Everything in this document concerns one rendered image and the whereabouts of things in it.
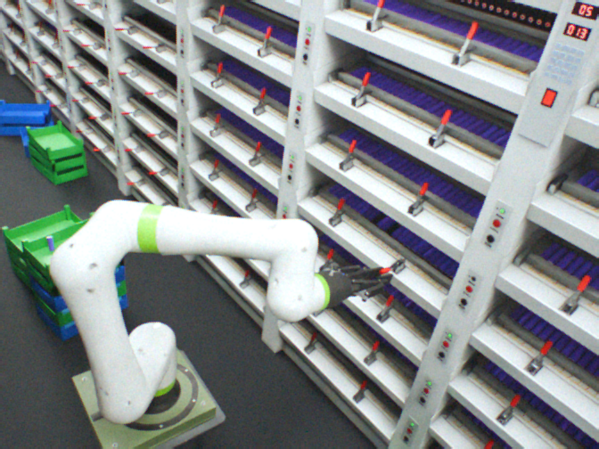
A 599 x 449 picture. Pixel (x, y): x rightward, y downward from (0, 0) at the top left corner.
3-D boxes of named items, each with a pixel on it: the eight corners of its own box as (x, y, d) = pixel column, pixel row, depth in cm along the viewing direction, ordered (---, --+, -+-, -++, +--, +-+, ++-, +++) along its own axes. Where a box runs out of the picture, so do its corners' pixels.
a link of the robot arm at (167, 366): (118, 399, 145) (112, 352, 134) (143, 359, 158) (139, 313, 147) (162, 410, 143) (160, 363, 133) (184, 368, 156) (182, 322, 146)
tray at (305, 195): (439, 321, 141) (443, 299, 134) (298, 212, 176) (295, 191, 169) (484, 281, 149) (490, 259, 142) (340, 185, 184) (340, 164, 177)
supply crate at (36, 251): (50, 281, 188) (47, 265, 184) (24, 255, 198) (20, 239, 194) (123, 249, 208) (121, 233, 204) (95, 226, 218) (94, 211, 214)
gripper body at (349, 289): (315, 290, 133) (338, 284, 140) (337, 310, 128) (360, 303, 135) (324, 266, 130) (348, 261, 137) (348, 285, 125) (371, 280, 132)
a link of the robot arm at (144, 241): (86, 259, 122) (74, 215, 116) (112, 231, 133) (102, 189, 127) (158, 267, 119) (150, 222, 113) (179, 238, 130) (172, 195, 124)
